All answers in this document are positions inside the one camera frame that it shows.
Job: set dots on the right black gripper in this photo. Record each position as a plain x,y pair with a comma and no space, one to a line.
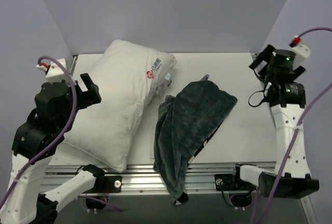
261,61

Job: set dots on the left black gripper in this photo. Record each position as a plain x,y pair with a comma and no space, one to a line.
86,94

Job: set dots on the white pillow insert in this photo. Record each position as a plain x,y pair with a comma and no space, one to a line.
128,76

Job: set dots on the zebra and grey pillowcase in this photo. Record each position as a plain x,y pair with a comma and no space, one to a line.
186,122

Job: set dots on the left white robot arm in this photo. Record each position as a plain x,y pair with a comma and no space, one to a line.
35,143

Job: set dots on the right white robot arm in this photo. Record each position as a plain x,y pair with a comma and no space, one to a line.
272,184

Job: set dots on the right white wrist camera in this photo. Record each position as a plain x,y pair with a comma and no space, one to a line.
301,49

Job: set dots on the left side aluminium rail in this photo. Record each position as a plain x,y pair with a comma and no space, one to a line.
73,65

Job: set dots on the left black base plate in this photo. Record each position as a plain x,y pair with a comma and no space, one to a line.
106,184

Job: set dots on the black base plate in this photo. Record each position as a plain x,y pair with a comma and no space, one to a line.
226,182
106,184

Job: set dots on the aluminium front rail frame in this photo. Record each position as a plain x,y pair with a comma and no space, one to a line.
145,199

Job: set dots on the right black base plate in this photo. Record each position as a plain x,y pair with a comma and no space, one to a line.
226,182

